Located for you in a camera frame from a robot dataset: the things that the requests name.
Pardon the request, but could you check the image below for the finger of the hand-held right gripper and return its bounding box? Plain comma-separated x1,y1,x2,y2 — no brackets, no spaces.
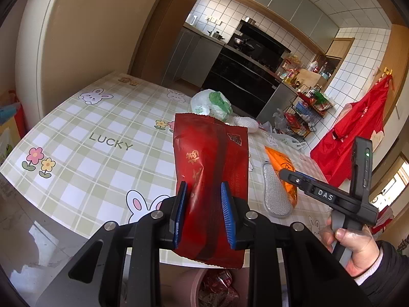
279,169,313,191

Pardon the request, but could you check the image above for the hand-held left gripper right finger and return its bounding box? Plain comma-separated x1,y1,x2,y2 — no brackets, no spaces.
220,181,373,307

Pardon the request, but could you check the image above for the green checkered bunny tablecloth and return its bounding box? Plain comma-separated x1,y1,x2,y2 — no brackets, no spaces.
0,72,333,267

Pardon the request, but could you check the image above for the black built-in stove oven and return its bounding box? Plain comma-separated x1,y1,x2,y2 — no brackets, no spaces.
201,43,282,119

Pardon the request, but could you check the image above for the dark wok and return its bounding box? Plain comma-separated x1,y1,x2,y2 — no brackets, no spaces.
233,37,256,50

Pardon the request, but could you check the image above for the black range hood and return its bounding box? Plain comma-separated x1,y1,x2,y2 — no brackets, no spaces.
235,19,291,58

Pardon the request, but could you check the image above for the pink plastic waste bin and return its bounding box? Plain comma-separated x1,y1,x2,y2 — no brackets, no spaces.
190,267,253,307

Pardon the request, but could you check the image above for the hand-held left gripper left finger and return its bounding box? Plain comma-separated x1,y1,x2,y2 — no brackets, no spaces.
35,181,189,307

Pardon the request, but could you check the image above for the cardboard box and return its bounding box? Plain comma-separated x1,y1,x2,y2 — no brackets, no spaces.
299,68,326,92

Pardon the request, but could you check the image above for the wooden partition panel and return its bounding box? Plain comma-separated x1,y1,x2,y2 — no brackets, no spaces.
128,0,221,87

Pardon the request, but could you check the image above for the cream refrigerator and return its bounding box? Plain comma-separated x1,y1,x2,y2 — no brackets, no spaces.
14,0,160,125

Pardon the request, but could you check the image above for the tall wooden cabinet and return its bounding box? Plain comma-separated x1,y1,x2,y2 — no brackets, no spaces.
323,37,355,93

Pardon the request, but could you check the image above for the person's right hand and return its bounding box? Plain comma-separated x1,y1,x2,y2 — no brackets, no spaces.
320,219,381,277

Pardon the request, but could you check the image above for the person's right forearm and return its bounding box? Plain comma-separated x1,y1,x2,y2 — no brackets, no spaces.
353,240,409,307

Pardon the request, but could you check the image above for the white green plastic bag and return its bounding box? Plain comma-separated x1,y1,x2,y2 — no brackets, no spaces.
191,89,234,123

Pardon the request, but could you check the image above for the dark red foil packet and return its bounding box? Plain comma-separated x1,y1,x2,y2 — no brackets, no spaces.
173,113,250,269

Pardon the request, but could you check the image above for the crumpled red patterned wrapper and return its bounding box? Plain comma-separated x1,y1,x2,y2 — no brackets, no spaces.
200,270,240,307

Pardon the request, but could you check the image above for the orange foil packet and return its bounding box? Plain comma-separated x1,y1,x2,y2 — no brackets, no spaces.
265,146,299,207

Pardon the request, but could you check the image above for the grey kitchen cabinet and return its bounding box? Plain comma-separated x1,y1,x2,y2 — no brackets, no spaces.
257,83,299,124
174,27,224,87

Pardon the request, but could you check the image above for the red apron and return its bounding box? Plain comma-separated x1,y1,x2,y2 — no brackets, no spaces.
310,73,395,188

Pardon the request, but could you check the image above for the black wire snack rack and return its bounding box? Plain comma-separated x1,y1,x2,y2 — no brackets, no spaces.
281,91,336,139

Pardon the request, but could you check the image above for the grey mesh insole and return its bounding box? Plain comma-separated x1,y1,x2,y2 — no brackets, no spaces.
262,162,293,218

